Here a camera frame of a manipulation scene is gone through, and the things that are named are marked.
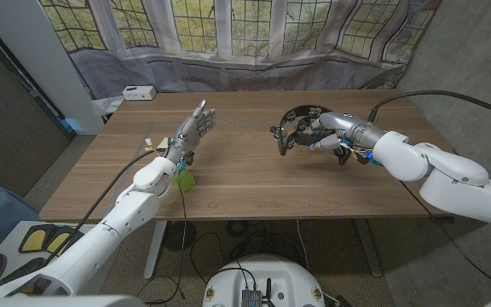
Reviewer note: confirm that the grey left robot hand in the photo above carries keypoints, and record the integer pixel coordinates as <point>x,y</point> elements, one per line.
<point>194,132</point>

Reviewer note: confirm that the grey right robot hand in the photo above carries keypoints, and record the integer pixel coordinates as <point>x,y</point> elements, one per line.
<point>339,123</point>

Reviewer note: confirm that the black half-moon tambourine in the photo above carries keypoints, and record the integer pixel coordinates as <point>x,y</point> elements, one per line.
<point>283,147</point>

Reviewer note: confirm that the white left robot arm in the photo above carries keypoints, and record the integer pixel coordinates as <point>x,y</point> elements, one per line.
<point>100,243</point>

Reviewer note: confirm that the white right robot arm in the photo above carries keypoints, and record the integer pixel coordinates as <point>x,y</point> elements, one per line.
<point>441,170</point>

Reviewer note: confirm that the white power strip box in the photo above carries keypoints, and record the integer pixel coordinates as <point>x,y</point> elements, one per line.
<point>139,93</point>

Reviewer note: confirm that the printed window backdrop cloth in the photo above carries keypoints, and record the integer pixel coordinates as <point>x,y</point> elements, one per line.
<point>245,68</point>

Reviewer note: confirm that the round black floor fan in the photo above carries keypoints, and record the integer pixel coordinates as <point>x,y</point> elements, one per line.
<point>179,235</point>

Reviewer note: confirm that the white table leg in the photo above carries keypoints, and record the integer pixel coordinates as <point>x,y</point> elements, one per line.
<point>154,251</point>

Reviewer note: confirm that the white robot torso base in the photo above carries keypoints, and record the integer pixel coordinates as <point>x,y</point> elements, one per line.
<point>262,277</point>

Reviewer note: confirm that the yellow black foot pedal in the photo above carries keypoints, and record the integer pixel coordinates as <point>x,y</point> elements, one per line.
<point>34,241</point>
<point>60,244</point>

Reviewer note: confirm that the white pillar panel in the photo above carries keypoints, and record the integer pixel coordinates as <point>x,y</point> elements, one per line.
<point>36,55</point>

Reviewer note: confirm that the small grey electronics box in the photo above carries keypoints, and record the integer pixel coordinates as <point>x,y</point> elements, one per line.
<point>251,298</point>

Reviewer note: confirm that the blue grey fabric seat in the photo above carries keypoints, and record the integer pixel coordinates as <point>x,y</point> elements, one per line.
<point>2,221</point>

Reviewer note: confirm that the white low platform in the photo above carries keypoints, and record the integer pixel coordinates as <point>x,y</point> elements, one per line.
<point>9,243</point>

